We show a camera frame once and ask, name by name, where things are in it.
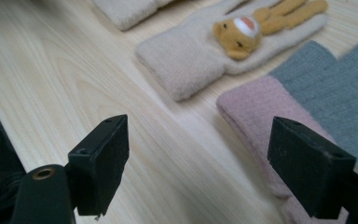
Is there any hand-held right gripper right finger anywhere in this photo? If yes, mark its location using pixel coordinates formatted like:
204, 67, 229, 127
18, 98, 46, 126
267, 116, 357, 220

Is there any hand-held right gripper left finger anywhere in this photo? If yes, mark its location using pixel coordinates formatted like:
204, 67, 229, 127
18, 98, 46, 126
67, 114, 131, 217

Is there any pink and grey glove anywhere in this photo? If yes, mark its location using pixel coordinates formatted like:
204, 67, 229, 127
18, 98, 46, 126
215, 38, 358, 224

